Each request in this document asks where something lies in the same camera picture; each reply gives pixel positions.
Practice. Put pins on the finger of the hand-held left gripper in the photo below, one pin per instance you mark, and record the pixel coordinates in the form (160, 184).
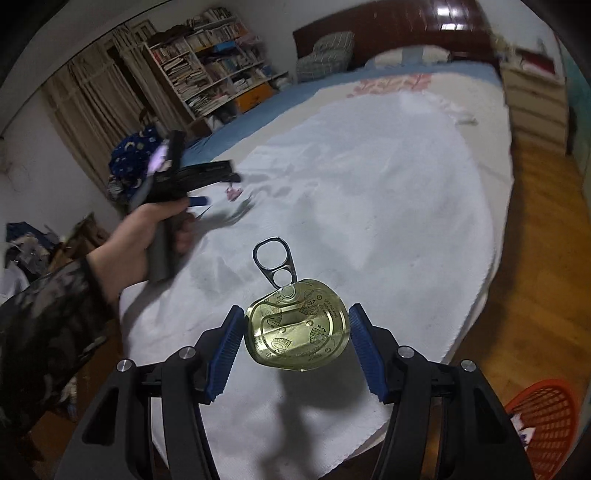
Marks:
(212, 173)
(198, 201)

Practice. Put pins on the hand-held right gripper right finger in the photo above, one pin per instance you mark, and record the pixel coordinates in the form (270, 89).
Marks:
(367, 350)

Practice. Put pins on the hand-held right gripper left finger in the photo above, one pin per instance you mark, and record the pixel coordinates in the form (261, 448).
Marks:
(226, 350)

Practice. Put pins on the pink paper scrap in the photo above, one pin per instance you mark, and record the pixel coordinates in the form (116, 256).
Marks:
(233, 193)

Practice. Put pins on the orange plastic basket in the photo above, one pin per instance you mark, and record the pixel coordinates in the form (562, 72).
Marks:
(554, 415)

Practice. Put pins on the person's left forearm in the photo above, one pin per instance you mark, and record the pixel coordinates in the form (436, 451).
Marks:
(46, 323)

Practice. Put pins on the person's left hand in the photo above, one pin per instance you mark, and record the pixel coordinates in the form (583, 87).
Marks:
(129, 240)

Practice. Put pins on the blue star print cloth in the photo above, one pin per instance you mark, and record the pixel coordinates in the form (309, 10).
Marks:
(131, 157)

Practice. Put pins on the brown wooden cabinet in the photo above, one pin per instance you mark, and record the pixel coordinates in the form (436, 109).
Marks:
(87, 230)

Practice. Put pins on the blue bedsheet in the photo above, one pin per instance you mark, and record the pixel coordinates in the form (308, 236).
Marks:
(286, 106)

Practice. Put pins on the beige curtain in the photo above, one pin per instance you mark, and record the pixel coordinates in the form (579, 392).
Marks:
(92, 110)

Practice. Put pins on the white bookshelf with books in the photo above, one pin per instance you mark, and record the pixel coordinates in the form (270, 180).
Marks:
(207, 64)

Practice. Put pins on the white towel cloth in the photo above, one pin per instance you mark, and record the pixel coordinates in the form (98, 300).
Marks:
(369, 207)

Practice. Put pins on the clutter pile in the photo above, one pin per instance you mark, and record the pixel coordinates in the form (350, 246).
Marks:
(27, 244)

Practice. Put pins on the grey plaid pillow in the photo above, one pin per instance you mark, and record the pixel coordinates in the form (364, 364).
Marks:
(325, 57)

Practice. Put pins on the white purple wrapper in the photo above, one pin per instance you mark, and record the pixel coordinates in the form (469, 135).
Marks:
(524, 431)

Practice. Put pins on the floral blanket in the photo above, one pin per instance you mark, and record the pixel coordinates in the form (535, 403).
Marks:
(392, 85)

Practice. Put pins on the white pillow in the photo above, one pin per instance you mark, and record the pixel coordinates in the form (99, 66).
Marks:
(406, 54)

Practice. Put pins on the dark wooden headboard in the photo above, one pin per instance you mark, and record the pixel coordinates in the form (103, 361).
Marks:
(392, 23)

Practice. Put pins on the teal floral mat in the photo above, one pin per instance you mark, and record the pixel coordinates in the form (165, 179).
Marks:
(581, 161)

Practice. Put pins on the cream nightstand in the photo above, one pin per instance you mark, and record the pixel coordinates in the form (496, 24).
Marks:
(535, 106)

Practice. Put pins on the red box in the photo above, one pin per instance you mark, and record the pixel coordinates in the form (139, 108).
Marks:
(540, 62)

